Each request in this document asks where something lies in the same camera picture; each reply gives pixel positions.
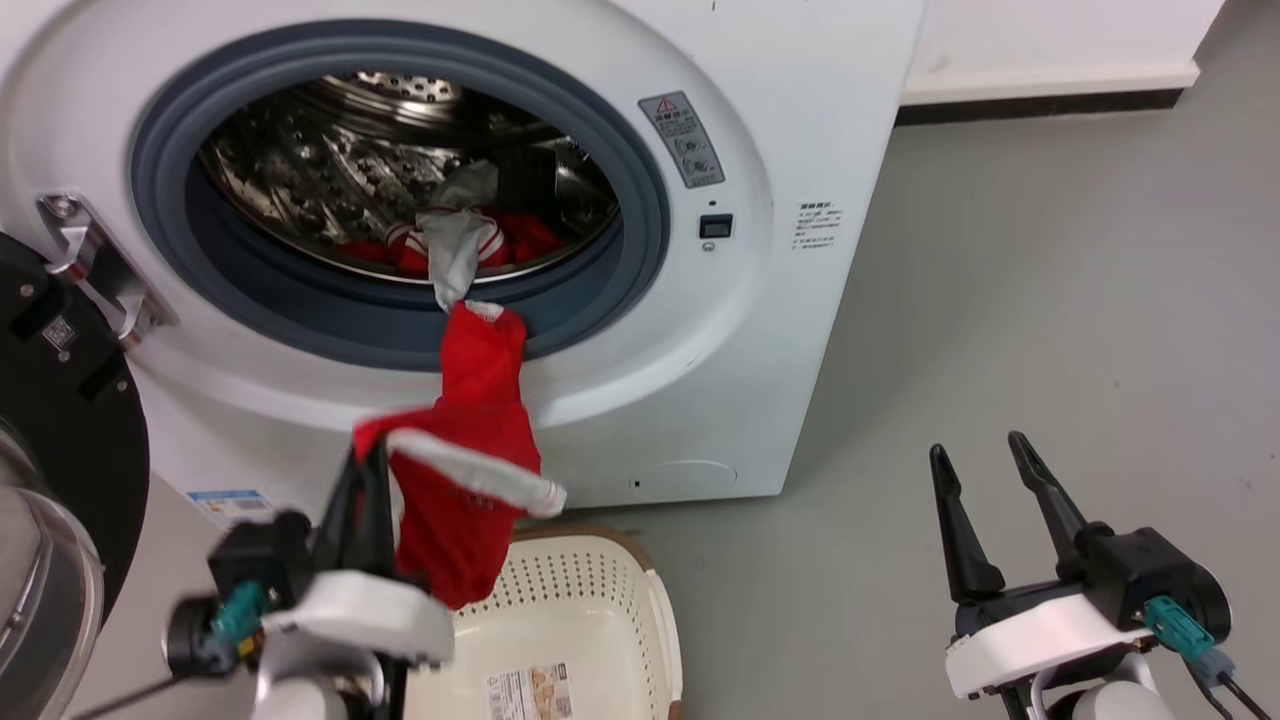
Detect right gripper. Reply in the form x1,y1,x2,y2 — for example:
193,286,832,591
929,431,1161,701

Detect paper basket label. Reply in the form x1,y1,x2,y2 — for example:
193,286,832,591
485,662,576,720

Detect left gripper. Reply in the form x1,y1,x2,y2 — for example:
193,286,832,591
258,438,457,701

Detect steel washer drum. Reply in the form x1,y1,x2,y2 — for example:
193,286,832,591
197,70,623,286

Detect blue energy label sticker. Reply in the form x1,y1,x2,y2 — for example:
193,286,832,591
186,488,276,529

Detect black wall baseboard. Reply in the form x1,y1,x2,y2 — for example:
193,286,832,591
895,88,1186,127

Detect grey garment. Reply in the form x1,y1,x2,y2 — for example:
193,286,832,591
415,160,501,313

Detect cream perforated laundry basket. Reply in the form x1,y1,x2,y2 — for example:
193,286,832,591
400,525,686,720

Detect black round washer door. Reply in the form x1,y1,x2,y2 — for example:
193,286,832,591
0,232,151,720

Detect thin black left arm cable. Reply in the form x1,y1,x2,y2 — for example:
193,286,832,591
65,672,206,720

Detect grey rubber door gasket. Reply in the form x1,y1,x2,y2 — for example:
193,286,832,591
130,20,673,373

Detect grey warning sticker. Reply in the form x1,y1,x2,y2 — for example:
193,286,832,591
638,91,726,190

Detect metal door hinge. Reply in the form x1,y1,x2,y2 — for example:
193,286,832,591
38,193,179,349

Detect black cable with teal plug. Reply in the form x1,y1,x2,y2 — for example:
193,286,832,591
1143,596,1280,720

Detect red garment with white trim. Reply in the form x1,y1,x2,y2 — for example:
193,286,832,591
352,300,568,611

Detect white front-load washing machine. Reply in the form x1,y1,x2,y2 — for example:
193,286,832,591
0,0,928,531

